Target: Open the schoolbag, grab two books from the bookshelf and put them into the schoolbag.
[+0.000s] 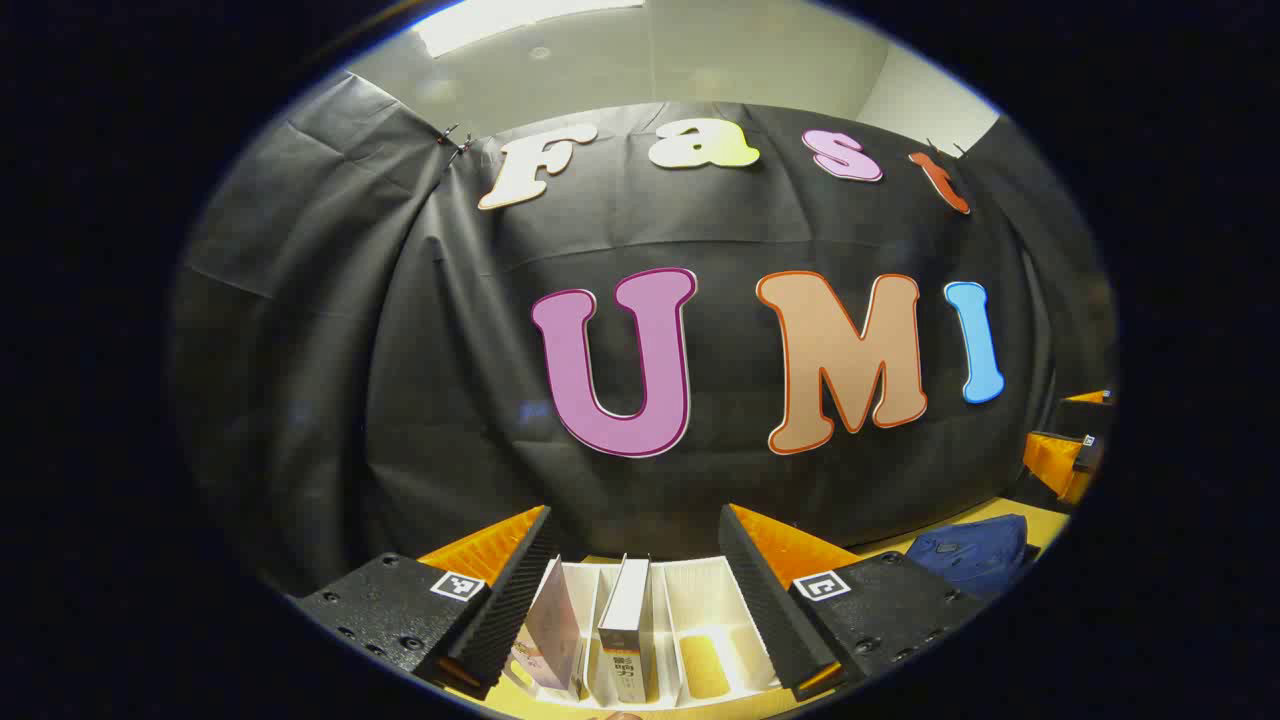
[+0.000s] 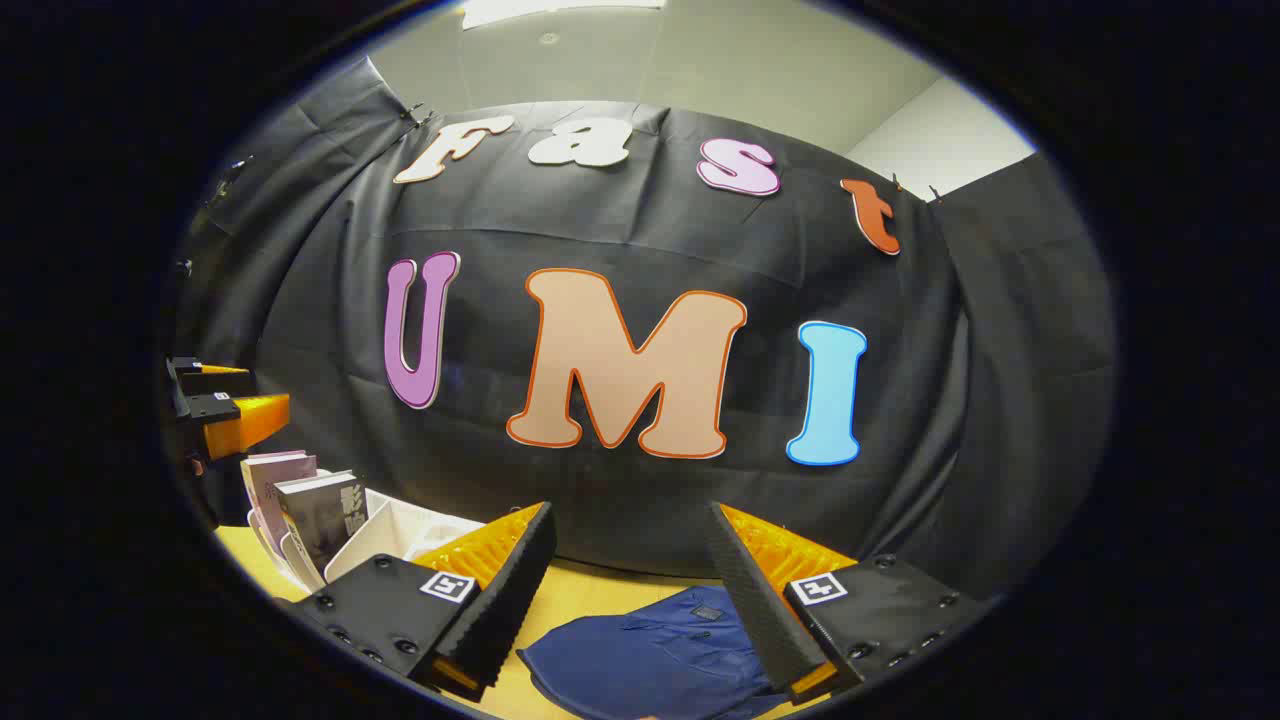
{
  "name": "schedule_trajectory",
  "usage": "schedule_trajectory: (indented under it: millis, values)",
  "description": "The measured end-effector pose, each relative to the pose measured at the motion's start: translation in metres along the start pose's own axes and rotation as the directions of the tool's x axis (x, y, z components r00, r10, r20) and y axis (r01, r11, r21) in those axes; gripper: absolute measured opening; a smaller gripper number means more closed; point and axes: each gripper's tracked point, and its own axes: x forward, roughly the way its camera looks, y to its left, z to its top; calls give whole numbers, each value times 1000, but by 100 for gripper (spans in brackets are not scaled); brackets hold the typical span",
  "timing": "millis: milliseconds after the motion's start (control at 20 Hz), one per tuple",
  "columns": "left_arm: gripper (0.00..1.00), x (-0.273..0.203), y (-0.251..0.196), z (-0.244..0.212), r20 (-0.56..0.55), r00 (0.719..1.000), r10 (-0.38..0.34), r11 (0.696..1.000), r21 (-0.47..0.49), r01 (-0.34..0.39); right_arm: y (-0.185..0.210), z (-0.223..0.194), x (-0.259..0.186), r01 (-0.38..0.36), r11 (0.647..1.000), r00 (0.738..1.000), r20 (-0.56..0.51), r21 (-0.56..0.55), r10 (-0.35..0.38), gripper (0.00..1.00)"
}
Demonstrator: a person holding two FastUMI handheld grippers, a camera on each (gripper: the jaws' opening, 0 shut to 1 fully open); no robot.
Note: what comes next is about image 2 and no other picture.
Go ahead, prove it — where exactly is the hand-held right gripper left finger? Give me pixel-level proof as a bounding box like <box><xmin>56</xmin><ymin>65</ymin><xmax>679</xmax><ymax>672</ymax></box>
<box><xmin>285</xmin><ymin>500</ymin><xmax>558</xmax><ymax>701</ymax></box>

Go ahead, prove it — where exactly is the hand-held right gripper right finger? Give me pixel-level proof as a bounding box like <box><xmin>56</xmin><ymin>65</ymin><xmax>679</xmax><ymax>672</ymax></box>
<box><xmin>708</xmin><ymin>500</ymin><xmax>986</xmax><ymax>706</ymax></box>

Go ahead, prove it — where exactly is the pink book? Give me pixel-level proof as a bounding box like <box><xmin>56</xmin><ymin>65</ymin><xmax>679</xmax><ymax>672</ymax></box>
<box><xmin>240</xmin><ymin>452</ymin><xmax>319</xmax><ymax>561</ymax></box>

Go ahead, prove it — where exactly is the blue schoolbag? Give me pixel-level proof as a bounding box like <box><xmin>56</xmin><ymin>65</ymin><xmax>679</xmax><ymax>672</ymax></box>
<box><xmin>517</xmin><ymin>585</ymin><xmax>791</xmax><ymax>720</ymax></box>

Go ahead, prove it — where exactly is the white bookshelf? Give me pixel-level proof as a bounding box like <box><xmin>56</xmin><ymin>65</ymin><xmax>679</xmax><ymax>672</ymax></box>
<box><xmin>250</xmin><ymin>488</ymin><xmax>491</xmax><ymax>593</ymax></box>

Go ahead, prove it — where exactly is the black backdrop cloth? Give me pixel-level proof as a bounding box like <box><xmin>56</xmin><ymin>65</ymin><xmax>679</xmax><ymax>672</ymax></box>
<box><xmin>165</xmin><ymin>55</ymin><xmax>1118</xmax><ymax>601</ymax></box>

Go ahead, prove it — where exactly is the ceiling light panel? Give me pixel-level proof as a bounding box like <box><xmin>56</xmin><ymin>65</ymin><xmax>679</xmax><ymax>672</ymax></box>
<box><xmin>460</xmin><ymin>0</ymin><xmax>666</xmax><ymax>29</ymax></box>

